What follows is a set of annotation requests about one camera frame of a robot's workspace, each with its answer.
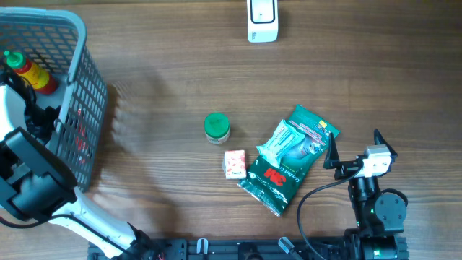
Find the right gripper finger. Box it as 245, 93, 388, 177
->
324, 133, 340, 165
374, 129, 398, 159

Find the teal wet wipes pack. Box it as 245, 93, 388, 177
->
256, 120, 305, 168

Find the green 3M gloves package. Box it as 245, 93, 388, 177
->
237, 105, 340, 217

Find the green lid jar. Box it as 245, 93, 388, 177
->
204, 112, 230, 145

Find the red sauce bottle green cap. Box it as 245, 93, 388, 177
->
4, 50, 58, 95

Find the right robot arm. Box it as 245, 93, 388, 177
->
323, 130, 409, 260

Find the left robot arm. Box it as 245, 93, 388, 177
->
1, 72, 165, 259

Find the white barcode scanner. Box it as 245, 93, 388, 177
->
247, 0, 279, 43

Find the grey plastic shopping basket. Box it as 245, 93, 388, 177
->
1, 7, 108, 191

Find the right black camera cable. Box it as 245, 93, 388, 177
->
296, 169, 362, 260

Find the black camera cable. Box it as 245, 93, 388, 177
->
296, 169, 362, 260
0, 212, 134, 260

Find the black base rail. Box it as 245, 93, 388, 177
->
87, 236, 409, 260

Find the left black camera cable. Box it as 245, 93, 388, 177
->
0, 212, 134, 260

